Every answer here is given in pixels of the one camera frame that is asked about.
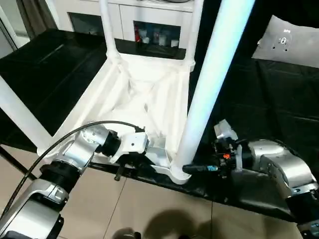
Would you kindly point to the brown curtain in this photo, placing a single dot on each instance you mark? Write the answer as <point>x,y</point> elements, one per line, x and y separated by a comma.
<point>37,17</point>

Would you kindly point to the black sofa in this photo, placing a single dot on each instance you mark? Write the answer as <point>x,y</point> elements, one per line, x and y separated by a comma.
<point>261,10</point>

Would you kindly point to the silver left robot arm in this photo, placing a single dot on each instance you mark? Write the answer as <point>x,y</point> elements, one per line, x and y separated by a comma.
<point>82,149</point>

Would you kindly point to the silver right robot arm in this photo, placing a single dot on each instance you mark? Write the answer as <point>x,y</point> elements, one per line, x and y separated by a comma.
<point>286,161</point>

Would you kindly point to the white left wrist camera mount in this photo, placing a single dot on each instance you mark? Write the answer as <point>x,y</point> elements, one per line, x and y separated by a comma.
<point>134,144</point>

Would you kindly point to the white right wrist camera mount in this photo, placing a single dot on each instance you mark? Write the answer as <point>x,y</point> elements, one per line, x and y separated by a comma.
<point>224,132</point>

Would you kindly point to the black work mat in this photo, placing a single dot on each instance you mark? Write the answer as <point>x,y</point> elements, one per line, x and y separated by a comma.
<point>261,99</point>

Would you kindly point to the white plastic table leg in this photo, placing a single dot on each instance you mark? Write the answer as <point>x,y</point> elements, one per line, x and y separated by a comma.
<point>20,109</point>
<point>216,62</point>
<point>108,30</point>
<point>194,30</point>

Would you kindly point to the white cabinet with glass doors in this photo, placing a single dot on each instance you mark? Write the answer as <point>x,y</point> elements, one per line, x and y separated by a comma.
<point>159,15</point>

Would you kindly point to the thin black floor rod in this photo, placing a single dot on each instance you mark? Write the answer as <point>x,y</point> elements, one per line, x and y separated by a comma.
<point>17,163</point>

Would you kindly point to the grey printed cushion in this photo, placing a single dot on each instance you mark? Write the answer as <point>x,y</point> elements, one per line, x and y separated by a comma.
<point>294,49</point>

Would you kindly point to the dark brown shoe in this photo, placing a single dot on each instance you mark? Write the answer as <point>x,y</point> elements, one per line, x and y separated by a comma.
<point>125,234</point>

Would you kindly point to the small white jar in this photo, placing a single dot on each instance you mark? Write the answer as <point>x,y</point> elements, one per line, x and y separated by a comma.
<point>145,39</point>
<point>162,39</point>
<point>174,43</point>

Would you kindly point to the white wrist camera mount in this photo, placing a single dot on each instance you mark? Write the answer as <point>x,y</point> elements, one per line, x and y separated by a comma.
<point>224,132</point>
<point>134,144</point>

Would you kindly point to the red bottle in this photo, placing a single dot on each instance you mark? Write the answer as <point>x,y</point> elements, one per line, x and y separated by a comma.
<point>136,33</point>

